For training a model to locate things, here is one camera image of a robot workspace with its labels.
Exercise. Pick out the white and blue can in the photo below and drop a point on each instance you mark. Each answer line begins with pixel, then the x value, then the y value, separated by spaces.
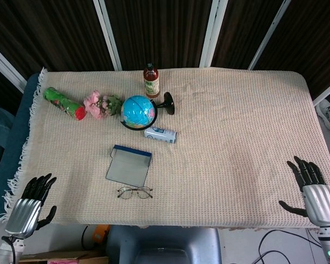
pixel 159 134

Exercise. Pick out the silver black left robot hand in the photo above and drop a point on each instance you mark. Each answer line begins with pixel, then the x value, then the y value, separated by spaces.
pixel 24 214

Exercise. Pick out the pink artificial flower bouquet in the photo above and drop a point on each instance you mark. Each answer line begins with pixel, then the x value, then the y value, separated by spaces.
pixel 94 105

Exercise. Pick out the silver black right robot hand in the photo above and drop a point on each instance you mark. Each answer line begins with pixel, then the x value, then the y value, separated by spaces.
pixel 320 204

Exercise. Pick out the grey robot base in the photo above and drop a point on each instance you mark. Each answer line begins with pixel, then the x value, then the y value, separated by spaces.
pixel 165 244

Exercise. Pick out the green tube with red cap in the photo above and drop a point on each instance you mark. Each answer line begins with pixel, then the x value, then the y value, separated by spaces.
pixel 61 103

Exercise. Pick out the wire-frame eyeglasses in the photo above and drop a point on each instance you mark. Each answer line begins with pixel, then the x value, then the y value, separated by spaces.
pixel 134 189

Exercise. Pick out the blue globe on black stand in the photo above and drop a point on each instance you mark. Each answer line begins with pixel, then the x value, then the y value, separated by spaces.
pixel 136 111

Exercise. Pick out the beige waffle tablecloth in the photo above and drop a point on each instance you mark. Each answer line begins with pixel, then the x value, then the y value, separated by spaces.
pixel 209 137

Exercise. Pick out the blue jeans leg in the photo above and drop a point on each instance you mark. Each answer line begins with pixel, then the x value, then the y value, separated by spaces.
pixel 0 132

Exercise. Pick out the gray zippered pouch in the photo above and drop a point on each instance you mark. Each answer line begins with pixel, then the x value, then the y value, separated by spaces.
pixel 126 167

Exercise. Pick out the orange object under table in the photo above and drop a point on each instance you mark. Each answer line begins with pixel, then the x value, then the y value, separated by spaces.
pixel 100 235

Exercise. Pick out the brown bottle with green label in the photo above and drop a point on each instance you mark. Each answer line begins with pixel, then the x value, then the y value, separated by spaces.
pixel 151 82

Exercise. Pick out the white partition frame post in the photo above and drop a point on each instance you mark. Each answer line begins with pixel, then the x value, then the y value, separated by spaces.
pixel 5 61
pixel 327 94
pixel 107 33
pixel 213 33
pixel 269 35

